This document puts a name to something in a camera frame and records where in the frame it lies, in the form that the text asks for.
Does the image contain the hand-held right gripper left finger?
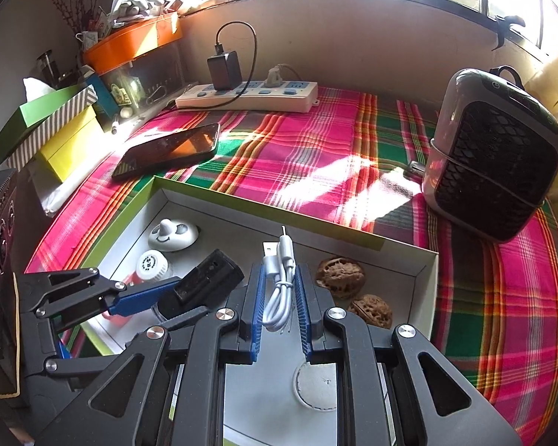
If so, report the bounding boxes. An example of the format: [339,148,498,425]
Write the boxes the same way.
[35,260,267,446]

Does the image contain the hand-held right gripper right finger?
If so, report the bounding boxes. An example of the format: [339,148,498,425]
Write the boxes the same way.
[294,269,524,446]

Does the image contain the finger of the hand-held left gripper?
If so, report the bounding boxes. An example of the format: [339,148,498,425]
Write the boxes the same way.
[17,267,184,333]
[42,341,126,382]

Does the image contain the white USB cable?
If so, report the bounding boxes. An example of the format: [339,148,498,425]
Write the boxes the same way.
[262,225,298,333]

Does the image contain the white round cap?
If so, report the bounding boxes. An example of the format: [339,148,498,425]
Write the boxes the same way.
[135,250,172,284]

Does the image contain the black rectangular device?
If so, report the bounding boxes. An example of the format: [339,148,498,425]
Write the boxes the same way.
[157,248,246,321]

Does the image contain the brown walnut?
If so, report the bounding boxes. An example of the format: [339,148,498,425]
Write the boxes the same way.
[348,294,394,330]
[315,258,367,299]

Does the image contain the green cardboard box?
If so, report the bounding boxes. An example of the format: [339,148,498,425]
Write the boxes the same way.
[23,175,440,446]

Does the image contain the white paper sheet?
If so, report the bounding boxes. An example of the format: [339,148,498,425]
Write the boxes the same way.
[30,149,122,217]

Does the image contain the black smartphone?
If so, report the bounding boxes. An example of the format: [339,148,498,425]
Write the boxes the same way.
[112,123,221,182]

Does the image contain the plaid tablecloth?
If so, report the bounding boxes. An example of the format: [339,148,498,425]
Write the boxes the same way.
[23,86,558,446]

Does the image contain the yellow box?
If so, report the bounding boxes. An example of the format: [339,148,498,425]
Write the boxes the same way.
[39,104,104,183]

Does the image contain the teal box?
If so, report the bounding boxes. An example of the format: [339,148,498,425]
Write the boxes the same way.
[84,74,121,119]

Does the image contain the green striped box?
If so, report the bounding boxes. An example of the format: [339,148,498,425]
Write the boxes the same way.
[0,84,99,168]

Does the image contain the white power strip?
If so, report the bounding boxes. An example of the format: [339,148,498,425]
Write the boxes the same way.
[174,79,319,113]

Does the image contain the clear glass tank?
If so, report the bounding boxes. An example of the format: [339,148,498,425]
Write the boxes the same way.
[97,42,191,122]

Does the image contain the white tissue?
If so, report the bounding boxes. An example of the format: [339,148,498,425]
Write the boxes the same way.
[22,77,52,100]

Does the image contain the white plug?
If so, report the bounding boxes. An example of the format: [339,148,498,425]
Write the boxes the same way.
[265,64,303,89]

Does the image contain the black charger adapter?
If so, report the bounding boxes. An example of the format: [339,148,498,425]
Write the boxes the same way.
[207,50,241,91]

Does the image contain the grey fan heater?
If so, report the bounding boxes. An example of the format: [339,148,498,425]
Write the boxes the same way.
[421,66,558,243]

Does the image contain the orange tray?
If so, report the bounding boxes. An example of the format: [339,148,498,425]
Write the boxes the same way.
[81,12,184,75]

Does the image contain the dried red branches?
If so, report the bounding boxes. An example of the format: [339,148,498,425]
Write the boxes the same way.
[42,0,94,33]

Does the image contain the black charger cable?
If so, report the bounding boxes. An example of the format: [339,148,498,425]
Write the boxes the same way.
[199,21,257,109]

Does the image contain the black window handle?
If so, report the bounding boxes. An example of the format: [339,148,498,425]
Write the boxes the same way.
[490,14,526,52]

